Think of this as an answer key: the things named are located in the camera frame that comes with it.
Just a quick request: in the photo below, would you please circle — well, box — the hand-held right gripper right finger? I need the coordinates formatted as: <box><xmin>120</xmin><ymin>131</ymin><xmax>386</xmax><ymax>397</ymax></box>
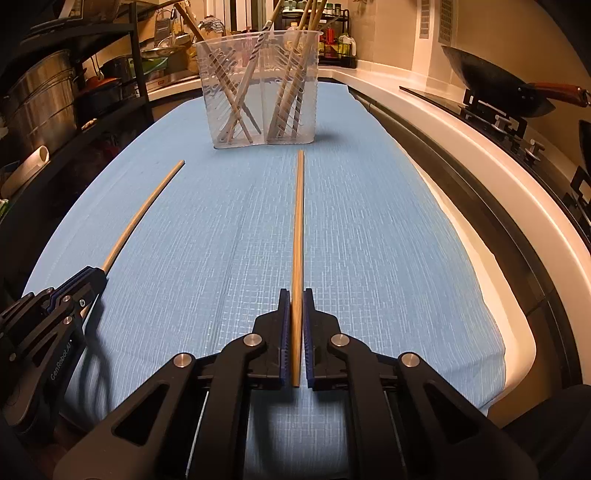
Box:
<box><xmin>302</xmin><ymin>287</ymin><xmax>539</xmax><ymax>480</ymax></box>

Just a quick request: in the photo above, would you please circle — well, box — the blue table cloth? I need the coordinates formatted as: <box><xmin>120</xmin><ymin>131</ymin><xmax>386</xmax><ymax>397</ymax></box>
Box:
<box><xmin>21</xmin><ymin>78</ymin><xmax>507</xmax><ymax>476</ymax></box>

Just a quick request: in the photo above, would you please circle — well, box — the wall vent grille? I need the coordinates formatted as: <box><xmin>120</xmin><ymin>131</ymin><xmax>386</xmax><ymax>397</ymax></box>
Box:
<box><xmin>438</xmin><ymin>0</ymin><xmax>456</xmax><ymax>40</ymax></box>

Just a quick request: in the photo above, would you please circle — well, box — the large steel pot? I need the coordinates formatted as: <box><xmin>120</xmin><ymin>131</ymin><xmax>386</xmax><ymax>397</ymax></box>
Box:
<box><xmin>4</xmin><ymin>50</ymin><xmax>79</xmax><ymax>155</ymax></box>

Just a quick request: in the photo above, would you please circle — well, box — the white plastic tube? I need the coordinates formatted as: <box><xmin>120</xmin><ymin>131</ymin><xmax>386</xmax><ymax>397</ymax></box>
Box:
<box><xmin>0</xmin><ymin>145</ymin><xmax>50</xmax><ymax>198</ymax></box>

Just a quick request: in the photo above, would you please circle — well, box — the black condiment rack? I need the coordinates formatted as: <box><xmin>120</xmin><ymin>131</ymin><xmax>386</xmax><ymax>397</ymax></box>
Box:
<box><xmin>318</xmin><ymin>0</ymin><xmax>358</xmax><ymax>70</ymax></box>

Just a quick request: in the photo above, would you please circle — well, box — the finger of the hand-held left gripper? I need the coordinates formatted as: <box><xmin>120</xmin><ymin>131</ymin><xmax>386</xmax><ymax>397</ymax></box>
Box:
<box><xmin>69</xmin><ymin>281</ymin><xmax>106</xmax><ymax>326</ymax></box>
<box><xmin>48</xmin><ymin>266</ymin><xmax>107</xmax><ymax>306</ymax></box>

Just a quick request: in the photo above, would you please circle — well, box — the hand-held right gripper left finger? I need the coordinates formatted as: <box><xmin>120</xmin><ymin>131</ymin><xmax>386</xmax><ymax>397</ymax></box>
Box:
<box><xmin>58</xmin><ymin>288</ymin><xmax>293</xmax><ymax>480</ymax></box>

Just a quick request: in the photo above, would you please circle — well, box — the green plastic basin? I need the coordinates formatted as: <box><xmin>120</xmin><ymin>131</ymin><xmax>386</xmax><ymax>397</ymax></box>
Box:
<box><xmin>133</xmin><ymin>55</ymin><xmax>168</xmax><ymax>78</ymax></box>

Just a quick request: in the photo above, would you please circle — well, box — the clear plastic utensil holder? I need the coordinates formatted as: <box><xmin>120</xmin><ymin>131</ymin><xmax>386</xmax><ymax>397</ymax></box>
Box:
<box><xmin>194</xmin><ymin>28</ymin><xmax>322</xmax><ymax>150</ymax></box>

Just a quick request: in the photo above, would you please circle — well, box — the black gas stove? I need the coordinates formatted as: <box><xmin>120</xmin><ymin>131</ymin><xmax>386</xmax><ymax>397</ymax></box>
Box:
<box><xmin>399</xmin><ymin>85</ymin><xmax>591</xmax><ymax>223</ymax></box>

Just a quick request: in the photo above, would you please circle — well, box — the black metal shelf rack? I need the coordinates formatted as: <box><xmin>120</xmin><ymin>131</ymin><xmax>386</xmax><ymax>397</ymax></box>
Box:
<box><xmin>0</xmin><ymin>2</ymin><xmax>154</xmax><ymax>296</ymax></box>

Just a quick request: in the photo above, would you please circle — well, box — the black wok with wooden handle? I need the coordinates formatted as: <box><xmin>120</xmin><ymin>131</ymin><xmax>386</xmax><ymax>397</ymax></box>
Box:
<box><xmin>440</xmin><ymin>45</ymin><xmax>591</xmax><ymax>119</ymax></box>

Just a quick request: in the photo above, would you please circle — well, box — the metal grater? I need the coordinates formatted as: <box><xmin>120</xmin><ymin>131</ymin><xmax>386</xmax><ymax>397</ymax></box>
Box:
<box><xmin>154</xmin><ymin>8</ymin><xmax>179</xmax><ymax>48</ymax></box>

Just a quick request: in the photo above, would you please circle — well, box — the dark cooking pot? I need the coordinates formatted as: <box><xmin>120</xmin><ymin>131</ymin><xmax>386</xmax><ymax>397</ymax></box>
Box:
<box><xmin>75</xmin><ymin>76</ymin><xmax>124</xmax><ymax>110</ymax></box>

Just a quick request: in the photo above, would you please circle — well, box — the row of condiment bottles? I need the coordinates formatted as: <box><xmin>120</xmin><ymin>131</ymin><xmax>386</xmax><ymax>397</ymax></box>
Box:
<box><xmin>320</xmin><ymin>27</ymin><xmax>356</xmax><ymax>66</ymax></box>

